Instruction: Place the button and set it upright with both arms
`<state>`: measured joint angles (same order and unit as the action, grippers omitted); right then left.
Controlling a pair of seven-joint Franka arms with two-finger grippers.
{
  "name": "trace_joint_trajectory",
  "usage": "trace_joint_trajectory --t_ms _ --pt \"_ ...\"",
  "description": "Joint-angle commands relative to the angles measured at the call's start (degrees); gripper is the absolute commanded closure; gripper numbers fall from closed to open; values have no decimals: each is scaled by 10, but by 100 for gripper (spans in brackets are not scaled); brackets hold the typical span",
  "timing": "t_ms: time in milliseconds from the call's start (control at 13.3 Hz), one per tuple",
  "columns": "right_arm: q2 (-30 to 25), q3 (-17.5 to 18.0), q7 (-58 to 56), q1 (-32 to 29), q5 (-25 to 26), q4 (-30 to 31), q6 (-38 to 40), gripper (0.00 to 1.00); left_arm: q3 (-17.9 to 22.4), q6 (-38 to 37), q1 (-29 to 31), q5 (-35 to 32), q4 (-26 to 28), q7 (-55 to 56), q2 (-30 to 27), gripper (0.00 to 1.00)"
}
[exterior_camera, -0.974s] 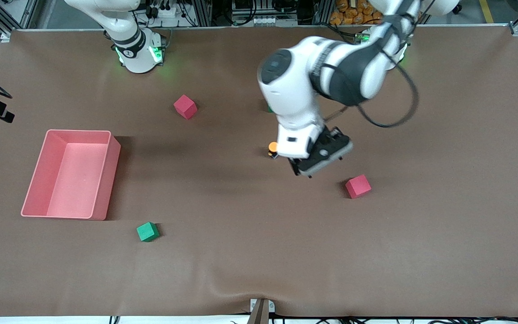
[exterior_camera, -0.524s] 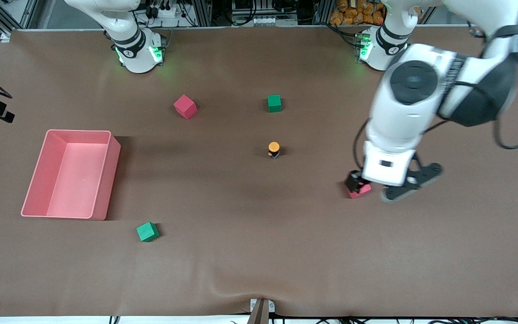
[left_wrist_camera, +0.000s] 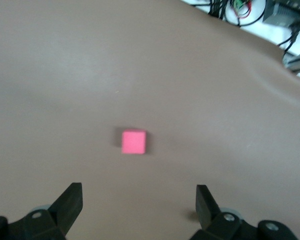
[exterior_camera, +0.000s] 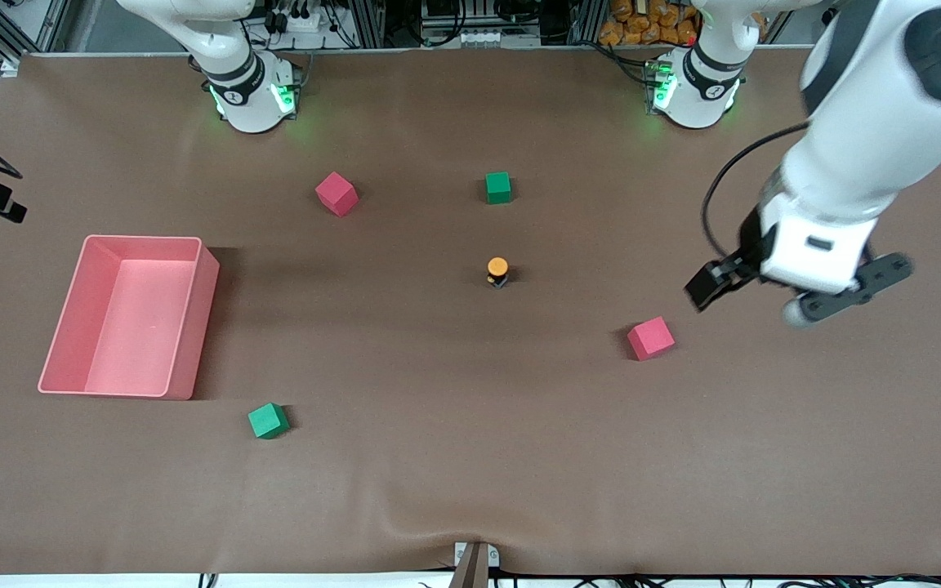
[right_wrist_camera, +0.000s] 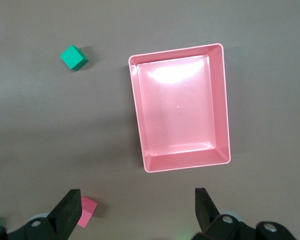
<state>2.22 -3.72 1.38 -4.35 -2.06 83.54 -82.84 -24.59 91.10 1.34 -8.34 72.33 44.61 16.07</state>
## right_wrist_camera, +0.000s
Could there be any pink foam cube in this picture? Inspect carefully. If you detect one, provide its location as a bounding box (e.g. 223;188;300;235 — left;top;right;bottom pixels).
76;195;98;228

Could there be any pink plastic tray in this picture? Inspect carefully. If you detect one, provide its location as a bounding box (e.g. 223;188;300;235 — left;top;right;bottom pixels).
128;42;232;174

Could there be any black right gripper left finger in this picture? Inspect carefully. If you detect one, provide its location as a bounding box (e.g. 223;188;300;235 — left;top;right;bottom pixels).
0;189;82;240

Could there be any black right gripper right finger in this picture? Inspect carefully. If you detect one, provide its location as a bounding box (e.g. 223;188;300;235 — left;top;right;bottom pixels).
193;187;297;240

